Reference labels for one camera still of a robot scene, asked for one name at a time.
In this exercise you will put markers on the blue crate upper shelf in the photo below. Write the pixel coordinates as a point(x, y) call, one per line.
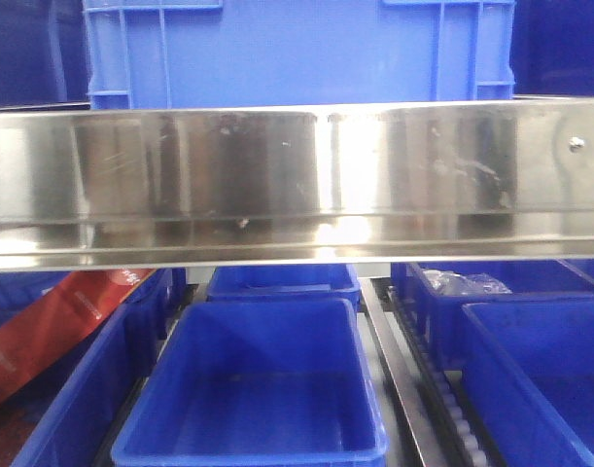
point(205, 54)

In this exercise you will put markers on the blue bin centre rear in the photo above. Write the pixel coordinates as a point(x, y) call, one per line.
point(285, 282)

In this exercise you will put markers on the blue bin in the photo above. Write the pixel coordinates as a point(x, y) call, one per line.
point(440, 319)
point(529, 374)
point(64, 416)
point(258, 384)
point(285, 282)

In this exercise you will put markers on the blue bin right rear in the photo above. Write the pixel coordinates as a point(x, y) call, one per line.
point(440, 319)

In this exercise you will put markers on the blue bin centre front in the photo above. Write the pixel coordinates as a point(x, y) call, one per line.
point(258, 384)

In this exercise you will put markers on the clear plastic bag in bin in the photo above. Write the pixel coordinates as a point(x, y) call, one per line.
point(450, 283)

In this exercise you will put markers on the blue bin left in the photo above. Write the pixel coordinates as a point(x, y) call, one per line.
point(64, 416)

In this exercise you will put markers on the blue bin right front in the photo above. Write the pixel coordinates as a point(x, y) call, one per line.
point(529, 374)

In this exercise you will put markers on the red package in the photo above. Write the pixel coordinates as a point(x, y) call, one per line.
point(39, 335)

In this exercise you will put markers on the stainless steel shelf rail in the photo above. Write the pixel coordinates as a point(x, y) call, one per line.
point(362, 183)

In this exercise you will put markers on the roller track rail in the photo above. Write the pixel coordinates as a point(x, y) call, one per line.
point(427, 415)

